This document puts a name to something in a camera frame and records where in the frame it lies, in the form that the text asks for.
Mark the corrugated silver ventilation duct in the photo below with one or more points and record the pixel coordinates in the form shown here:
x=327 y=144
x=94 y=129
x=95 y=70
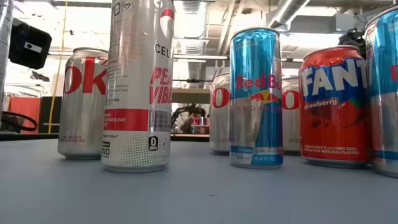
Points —
x=190 y=18

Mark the wooden shelf with black frame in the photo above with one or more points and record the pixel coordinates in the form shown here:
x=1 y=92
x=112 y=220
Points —
x=190 y=96

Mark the blue silver Red Bull can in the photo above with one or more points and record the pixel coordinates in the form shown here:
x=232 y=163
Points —
x=255 y=102
x=385 y=93

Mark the red Fanta strawberry can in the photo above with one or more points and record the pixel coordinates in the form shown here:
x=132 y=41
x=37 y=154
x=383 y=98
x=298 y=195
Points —
x=334 y=124

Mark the smooth silver ventilation duct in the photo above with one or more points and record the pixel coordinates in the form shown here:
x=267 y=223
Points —
x=287 y=11

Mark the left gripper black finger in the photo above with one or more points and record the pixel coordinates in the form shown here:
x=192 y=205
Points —
x=28 y=43

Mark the orange partition panel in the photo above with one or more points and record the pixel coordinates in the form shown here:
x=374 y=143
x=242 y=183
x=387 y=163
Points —
x=25 y=107

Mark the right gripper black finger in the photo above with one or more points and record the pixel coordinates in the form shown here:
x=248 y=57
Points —
x=354 y=37

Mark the silver Diet Coke can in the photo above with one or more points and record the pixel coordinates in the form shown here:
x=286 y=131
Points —
x=290 y=124
x=219 y=124
x=82 y=105

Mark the black metal table frame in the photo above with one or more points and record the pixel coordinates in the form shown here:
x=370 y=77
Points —
x=31 y=137

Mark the black partition panel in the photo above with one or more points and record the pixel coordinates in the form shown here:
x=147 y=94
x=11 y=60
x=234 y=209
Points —
x=43 y=112

